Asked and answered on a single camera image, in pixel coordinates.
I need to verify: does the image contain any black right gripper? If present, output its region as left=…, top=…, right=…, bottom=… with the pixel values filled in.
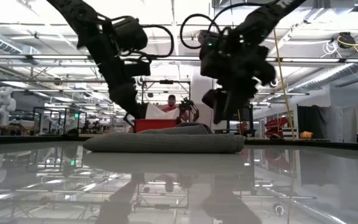
left=201, top=34, right=276, bottom=125

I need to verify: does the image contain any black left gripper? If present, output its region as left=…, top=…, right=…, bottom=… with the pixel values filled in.
left=84, top=23, right=151, bottom=119

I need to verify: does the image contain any grey waffle-weave towel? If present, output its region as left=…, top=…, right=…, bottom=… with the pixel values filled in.
left=82, top=121, right=246, bottom=154

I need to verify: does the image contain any black screen on stand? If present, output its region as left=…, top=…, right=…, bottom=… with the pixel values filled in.
left=238, top=104, right=254, bottom=138

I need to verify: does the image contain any white pillar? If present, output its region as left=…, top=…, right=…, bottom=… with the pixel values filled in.
left=191, top=74, right=214, bottom=127

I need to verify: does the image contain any white bag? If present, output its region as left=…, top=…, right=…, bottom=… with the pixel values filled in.
left=144, top=102, right=180, bottom=121

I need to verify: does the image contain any red plastic bin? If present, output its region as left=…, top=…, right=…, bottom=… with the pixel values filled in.
left=134, top=118, right=179, bottom=134

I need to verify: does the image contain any person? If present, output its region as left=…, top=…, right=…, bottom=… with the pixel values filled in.
left=161, top=94, right=181, bottom=113

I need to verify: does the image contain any red machine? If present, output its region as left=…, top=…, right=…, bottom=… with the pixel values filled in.
left=264, top=116, right=291, bottom=138

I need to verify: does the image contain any black curtain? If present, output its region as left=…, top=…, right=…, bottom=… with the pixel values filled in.
left=296, top=105, right=323, bottom=142

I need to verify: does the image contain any grey curtain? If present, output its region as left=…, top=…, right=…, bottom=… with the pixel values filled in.
left=317, top=105, right=358, bottom=143

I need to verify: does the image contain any white robot figure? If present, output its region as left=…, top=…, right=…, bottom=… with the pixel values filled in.
left=0, top=86, right=17, bottom=127

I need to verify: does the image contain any black gantry frame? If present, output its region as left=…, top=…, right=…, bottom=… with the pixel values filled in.
left=140, top=79, right=192, bottom=105

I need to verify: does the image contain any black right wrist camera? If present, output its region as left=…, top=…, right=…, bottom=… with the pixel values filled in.
left=197, top=29, right=229, bottom=79

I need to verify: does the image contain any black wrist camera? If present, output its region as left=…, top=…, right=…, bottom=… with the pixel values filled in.
left=197, top=29, right=229, bottom=79
left=112, top=16, right=149, bottom=52

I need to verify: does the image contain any yellow hanging cable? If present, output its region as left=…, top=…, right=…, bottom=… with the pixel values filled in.
left=272, top=29, right=295, bottom=141

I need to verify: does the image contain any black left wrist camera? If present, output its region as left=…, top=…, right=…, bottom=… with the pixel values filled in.
left=112, top=16, right=149, bottom=52

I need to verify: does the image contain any black frame enclosure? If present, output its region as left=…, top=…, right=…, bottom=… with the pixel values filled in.
left=32, top=106, right=88, bottom=135

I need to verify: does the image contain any black left wrist camera cable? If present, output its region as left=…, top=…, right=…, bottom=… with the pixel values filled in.
left=140, top=24, right=175, bottom=59

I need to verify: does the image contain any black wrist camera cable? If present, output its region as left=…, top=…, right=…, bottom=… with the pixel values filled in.
left=180, top=1, right=279, bottom=50
left=140, top=24, right=175, bottom=59

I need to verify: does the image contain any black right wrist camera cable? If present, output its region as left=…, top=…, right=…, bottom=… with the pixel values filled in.
left=180, top=1, right=279, bottom=50

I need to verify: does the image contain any white coiled cable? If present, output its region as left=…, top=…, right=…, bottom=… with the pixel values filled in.
left=321, top=39, right=339, bottom=59

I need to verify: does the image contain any black ceiling cable reel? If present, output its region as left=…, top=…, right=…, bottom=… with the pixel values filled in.
left=336, top=31, right=357, bottom=50

